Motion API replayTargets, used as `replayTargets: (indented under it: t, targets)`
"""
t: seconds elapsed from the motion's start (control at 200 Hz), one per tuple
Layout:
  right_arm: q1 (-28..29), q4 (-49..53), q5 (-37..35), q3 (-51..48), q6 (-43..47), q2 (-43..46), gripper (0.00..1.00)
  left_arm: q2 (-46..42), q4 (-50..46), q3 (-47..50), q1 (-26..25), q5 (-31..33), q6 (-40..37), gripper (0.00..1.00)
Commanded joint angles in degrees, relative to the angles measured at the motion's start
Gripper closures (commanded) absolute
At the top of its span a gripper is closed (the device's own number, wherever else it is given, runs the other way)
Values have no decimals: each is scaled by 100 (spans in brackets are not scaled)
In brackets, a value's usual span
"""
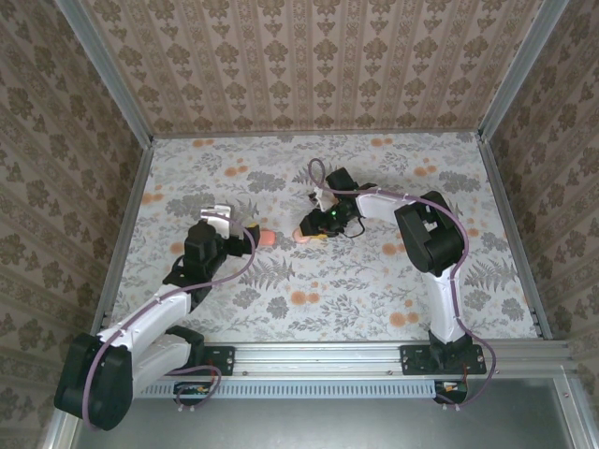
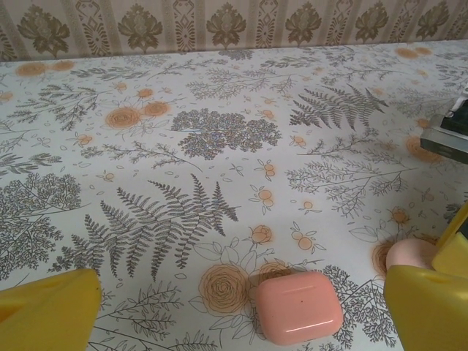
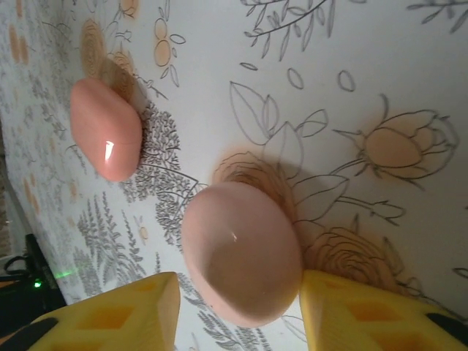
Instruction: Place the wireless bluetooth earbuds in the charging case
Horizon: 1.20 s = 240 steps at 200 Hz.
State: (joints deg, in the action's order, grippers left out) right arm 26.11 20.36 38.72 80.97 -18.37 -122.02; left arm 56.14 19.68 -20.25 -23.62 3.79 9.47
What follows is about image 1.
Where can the salmon pink rounded case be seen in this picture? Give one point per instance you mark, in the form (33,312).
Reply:
(268,237)

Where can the light pink earbud charging case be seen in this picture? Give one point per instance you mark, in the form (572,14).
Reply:
(300,236)

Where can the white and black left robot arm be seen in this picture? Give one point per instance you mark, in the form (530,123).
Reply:
(140,322)

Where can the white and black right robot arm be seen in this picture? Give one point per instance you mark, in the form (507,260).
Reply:
(430,234)

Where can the floral patterned table cover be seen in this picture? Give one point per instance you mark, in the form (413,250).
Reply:
(318,304)

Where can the grey metal sheet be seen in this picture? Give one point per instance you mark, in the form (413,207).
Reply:
(318,425)

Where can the aluminium table edge rail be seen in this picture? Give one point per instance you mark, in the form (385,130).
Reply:
(126,220)
(505,210)

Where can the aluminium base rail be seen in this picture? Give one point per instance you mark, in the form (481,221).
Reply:
(318,360)

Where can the aluminium corner post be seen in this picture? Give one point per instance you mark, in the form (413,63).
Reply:
(107,79)
(519,70)

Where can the aluminium frame bar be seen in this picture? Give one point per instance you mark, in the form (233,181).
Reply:
(573,416)
(58,435)

